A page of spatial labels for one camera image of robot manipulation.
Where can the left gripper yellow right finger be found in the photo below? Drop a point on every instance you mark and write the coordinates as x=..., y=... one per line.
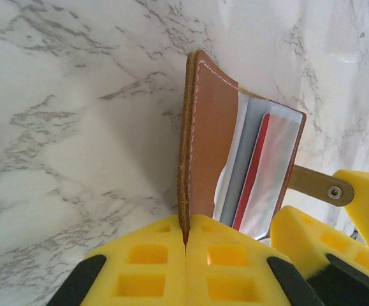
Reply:
x=228, y=242

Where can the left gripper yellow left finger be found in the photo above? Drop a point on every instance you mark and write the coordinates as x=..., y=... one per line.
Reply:
x=123, y=245

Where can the red credit card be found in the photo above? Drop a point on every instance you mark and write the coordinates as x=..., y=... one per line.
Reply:
x=251, y=178

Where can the brown leather card holder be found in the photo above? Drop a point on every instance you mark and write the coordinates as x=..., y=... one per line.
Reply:
x=209, y=127

